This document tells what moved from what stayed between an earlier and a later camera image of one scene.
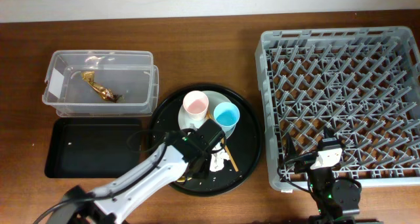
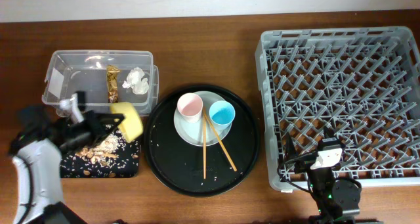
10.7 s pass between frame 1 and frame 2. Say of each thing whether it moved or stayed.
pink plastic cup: moved
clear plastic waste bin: stayed
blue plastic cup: moved
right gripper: stayed
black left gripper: moved
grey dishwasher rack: stayed
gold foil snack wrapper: moved
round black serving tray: stayed
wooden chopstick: stayed
